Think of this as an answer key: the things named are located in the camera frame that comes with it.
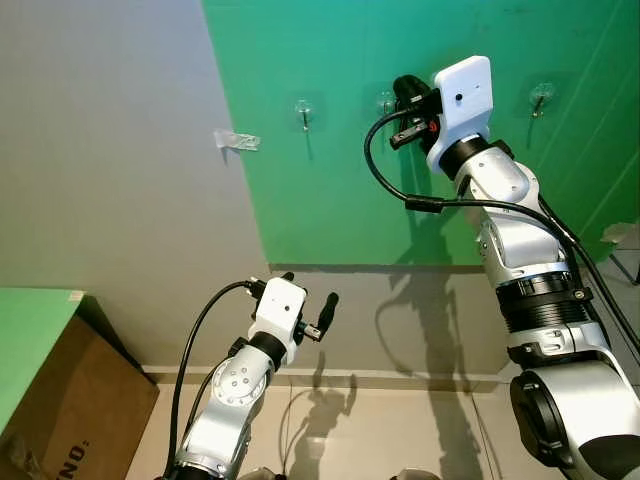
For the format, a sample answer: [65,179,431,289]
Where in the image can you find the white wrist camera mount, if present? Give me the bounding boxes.
[247,277,308,363]
[426,56,493,173]

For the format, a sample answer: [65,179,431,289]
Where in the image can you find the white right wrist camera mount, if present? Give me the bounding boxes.
[426,56,493,173]

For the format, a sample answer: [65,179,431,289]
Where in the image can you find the large green hook board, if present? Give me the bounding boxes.
[200,0,640,269]

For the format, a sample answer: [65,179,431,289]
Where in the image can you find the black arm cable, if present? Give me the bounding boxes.
[165,280,266,480]
[364,108,640,361]

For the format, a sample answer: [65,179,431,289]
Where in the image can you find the green corrugated sheet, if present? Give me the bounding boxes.
[0,288,86,436]

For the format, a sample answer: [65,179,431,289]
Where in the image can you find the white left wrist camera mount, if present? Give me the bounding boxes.
[247,277,308,363]

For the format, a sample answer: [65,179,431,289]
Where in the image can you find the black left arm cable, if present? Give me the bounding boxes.
[165,280,266,480]

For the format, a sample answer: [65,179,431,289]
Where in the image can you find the brown cardboard box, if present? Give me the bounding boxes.
[0,315,161,480]

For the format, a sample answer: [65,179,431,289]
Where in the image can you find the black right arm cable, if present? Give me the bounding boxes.
[364,108,640,361]

